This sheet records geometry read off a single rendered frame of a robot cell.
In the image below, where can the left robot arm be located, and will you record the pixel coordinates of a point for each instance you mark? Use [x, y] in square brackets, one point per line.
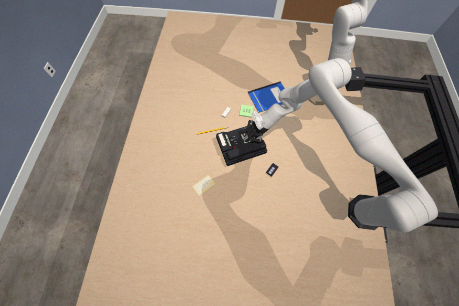
[403, 211]

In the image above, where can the black telephone handset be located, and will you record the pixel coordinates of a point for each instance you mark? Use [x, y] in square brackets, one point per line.
[240, 151]

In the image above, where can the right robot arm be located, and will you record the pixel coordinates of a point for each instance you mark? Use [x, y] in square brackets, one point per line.
[347, 17]

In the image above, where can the blue notebook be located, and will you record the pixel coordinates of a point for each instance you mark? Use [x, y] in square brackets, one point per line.
[263, 98]

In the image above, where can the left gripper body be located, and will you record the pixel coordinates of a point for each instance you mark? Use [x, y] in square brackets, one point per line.
[259, 132]

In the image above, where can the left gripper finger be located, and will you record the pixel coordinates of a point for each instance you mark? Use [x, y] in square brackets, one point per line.
[251, 137]
[249, 128]

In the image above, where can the green sticky note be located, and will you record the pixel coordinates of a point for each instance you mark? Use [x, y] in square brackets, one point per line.
[246, 111]

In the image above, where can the black desk phone body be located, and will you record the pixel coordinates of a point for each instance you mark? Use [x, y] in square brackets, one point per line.
[234, 139]

